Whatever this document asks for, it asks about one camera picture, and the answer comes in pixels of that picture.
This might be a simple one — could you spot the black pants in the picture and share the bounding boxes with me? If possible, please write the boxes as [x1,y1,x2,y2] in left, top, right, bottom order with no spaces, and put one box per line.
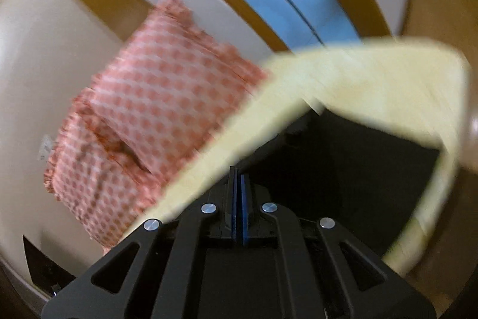
[229,109,440,256]

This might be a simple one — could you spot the pink polka dot pillow right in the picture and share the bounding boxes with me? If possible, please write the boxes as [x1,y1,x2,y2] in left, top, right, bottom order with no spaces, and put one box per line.
[89,0,266,185]

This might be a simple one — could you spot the pink polka dot pillow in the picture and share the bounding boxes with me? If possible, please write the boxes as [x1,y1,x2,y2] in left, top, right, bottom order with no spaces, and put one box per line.
[44,87,160,251]
[89,0,266,185]

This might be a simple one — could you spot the pink polka dot pillow left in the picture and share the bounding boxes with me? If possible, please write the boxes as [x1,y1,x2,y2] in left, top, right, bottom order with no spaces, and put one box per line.
[44,87,160,251]

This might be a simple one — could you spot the yellow patterned bed sheet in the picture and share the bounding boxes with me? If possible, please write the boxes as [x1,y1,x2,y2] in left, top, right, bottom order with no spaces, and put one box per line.
[143,37,470,275]

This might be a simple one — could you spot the dark bedside furniture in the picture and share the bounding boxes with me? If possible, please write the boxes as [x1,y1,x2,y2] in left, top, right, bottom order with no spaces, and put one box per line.
[23,236,76,297]

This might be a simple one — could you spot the white wall switch plate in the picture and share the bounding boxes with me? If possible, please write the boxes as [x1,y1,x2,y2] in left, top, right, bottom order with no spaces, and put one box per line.
[37,134,54,161]

